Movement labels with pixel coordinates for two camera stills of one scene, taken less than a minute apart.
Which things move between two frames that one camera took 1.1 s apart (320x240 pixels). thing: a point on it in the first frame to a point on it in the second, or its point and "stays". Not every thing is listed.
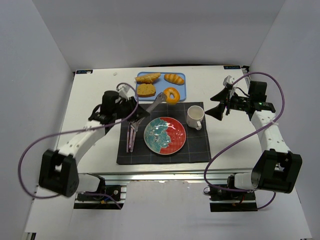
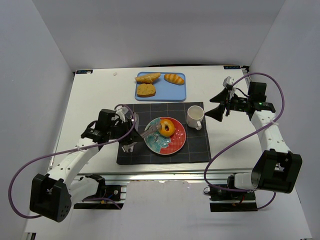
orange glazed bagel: (169, 91) to (162, 127)
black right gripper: (227, 104) stays
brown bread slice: (146, 90) stays
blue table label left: (84, 71) stays
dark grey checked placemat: (195, 150) stays
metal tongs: (133, 127) to (149, 130)
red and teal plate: (164, 135) stays
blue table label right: (232, 67) stays
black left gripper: (135, 108) to (131, 135)
